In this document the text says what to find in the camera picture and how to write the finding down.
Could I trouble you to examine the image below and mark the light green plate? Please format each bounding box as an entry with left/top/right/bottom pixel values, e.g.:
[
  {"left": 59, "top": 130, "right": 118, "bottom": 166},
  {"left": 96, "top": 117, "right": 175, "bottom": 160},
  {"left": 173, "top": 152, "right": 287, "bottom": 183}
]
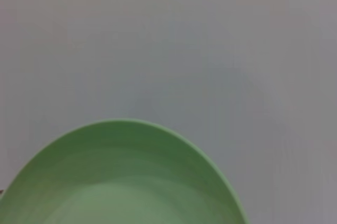
[{"left": 0, "top": 118, "right": 251, "bottom": 224}]

